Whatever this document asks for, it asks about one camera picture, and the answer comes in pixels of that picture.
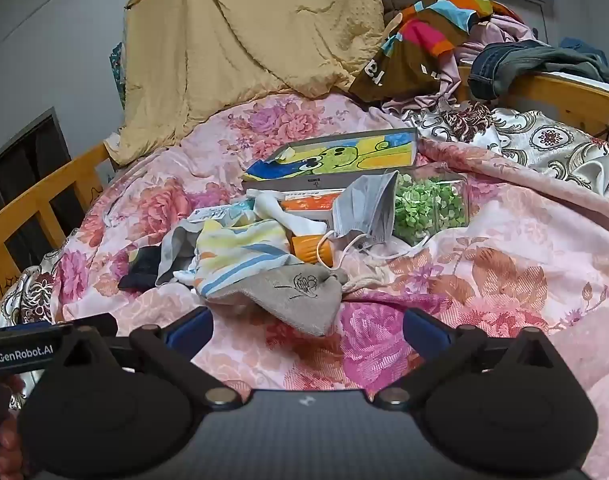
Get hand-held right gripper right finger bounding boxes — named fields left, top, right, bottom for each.
left=375, top=307, right=560, bottom=409

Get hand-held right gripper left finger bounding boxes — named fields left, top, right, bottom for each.
left=59, top=306, right=240, bottom=411

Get dark sock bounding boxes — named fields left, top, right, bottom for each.
left=117, top=246, right=162, bottom=292

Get light grey sock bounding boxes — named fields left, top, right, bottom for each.
left=156, top=225, right=205, bottom=288

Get pastel striped cloth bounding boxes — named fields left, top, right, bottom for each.
left=174, top=217, right=298, bottom=296

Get grey drawstring pouch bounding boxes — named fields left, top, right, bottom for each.
left=204, top=262, right=385, bottom=338

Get grey face mask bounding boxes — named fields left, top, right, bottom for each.
left=317, top=170, right=425, bottom=268

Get white sock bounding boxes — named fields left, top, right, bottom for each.
left=254, top=194, right=305, bottom=241

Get grey cardboard box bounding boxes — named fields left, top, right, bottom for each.
left=242, top=127, right=420, bottom=194

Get person's left hand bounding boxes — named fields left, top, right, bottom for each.
left=0, top=375, right=28, bottom=480

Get pink floral bedspread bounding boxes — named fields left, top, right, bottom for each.
left=49, top=92, right=609, bottom=480

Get glass jar of green pieces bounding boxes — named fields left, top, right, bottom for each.
left=392, top=172, right=470, bottom=246

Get white and green carton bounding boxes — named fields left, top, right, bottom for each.
left=187, top=197, right=258, bottom=226

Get orange cup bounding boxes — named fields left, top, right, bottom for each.
left=290, top=235, right=335, bottom=266

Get orange and white carton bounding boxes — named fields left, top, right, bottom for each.
left=279, top=192, right=345, bottom=235

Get dark door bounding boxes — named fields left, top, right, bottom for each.
left=0, top=107, right=72, bottom=256

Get cartoon print towel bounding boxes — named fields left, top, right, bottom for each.
left=244, top=130, right=416, bottom=181

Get cream brocade bed sheet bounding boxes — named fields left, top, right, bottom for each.
left=0, top=102, right=609, bottom=326

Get wooden bed board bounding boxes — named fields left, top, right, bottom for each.
left=457, top=65, right=609, bottom=136

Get blue jeans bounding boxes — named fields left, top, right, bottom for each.
left=467, top=40, right=553, bottom=101

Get colourful striped brown garment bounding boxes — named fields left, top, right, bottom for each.
left=347, top=0, right=510, bottom=103

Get yellow blanket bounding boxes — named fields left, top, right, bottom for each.
left=104, top=0, right=385, bottom=166

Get dark grey garment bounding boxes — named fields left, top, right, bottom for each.
left=529, top=46, right=609, bottom=87

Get blue garment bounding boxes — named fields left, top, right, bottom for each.
left=559, top=37, right=608, bottom=67

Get slatted wooden bed rail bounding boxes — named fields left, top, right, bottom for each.
left=0, top=142, right=118, bottom=318

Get teal wall poster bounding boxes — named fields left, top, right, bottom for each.
left=109, top=42, right=128, bottom=106

